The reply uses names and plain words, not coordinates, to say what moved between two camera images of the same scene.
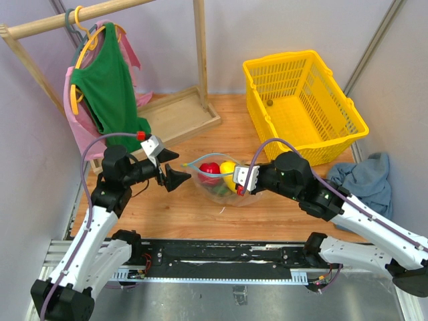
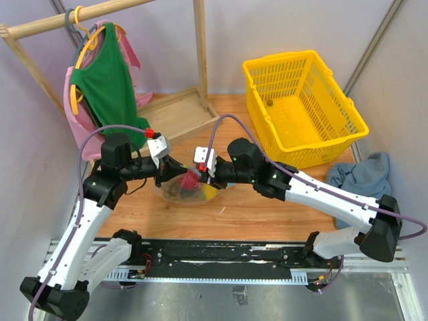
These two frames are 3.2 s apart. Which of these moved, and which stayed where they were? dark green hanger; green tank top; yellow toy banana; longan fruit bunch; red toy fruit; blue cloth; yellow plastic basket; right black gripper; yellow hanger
Moved: right black gripper; longan fruit bunch; red toy fruit; yellow toy banana
Stayed: yellow plastic basket; dark green hanger; yellow hanger; blue cloth; green tank top
